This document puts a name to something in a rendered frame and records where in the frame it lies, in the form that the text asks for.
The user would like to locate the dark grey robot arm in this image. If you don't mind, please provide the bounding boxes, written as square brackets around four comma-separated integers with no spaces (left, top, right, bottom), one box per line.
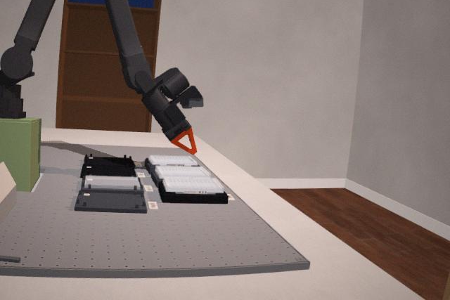
[0,0,203,126]

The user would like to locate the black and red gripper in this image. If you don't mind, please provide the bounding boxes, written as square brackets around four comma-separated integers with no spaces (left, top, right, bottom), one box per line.
[153,103,197,155]

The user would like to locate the white button panel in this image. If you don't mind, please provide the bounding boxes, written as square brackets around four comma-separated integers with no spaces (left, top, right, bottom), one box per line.
[0,162,20,263]

